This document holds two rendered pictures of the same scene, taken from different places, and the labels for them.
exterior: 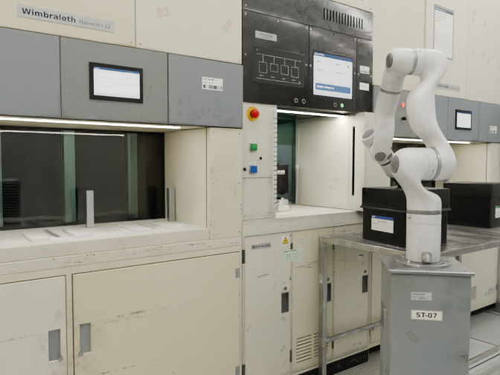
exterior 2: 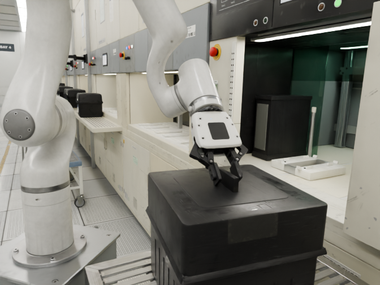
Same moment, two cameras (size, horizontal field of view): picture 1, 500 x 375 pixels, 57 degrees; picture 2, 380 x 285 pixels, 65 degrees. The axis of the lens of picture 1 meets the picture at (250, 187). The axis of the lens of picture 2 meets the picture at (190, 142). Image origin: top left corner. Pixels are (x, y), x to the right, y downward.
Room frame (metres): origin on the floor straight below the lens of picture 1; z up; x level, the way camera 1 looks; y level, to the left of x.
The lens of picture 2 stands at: (2.16, -1.34, 1.23)
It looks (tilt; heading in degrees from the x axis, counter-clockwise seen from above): 12 degrees down; 98
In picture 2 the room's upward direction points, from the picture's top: 1 degrees clockwise
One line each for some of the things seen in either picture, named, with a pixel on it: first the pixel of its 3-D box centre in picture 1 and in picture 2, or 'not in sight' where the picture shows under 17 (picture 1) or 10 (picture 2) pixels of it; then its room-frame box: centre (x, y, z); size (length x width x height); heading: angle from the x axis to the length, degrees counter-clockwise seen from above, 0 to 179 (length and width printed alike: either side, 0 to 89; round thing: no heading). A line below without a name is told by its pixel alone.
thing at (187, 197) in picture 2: (404, 195); (225, 201); (2.16, -0.73, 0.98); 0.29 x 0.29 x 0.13; 28
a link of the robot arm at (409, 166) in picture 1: (416, 180); (48, 139); (1.67, -0.61, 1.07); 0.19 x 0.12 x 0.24; 100
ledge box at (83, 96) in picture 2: not in sight; (89, 104); (0.51, 1.91, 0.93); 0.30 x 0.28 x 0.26; 123
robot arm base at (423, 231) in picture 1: (422, 237); (48, 216); (1.67, -0.64, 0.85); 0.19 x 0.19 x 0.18
